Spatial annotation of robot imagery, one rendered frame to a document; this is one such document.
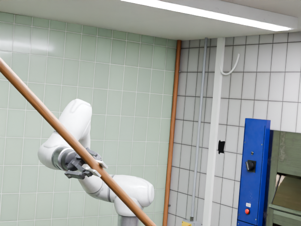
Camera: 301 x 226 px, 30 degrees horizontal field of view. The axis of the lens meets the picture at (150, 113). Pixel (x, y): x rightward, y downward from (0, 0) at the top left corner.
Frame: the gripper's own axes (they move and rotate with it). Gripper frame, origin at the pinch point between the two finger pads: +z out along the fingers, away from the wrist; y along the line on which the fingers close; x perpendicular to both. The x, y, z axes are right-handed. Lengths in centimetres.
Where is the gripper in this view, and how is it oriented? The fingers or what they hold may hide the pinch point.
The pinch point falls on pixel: (96, 167)
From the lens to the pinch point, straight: 191.7
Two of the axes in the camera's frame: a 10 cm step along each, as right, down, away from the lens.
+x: -5.7, -6.9, -4.5
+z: 5.7, 0.7, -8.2
